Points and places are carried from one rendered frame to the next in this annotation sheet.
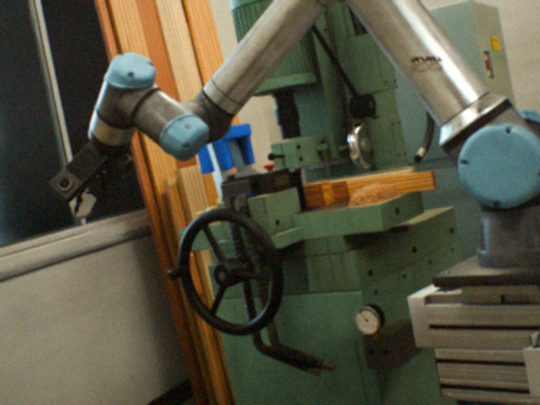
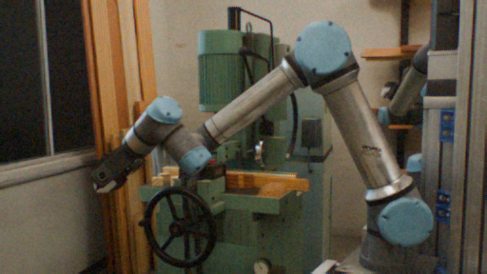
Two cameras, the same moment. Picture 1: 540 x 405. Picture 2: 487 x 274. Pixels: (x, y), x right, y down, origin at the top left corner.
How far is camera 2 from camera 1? 0.37 m
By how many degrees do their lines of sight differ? 14
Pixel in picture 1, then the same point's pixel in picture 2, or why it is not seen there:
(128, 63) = (166, 105)
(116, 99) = (153, 127)
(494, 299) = not seen: outside the picture
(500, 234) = (381, 252)
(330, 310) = (234, 255)
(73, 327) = (37, 224)
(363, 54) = not seen: hidden behind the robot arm
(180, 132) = (196, 159)
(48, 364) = (16, 248)
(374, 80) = (276, 113)
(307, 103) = not seen: hidden behind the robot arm
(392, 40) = (352, 131)
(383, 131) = (276, 146)
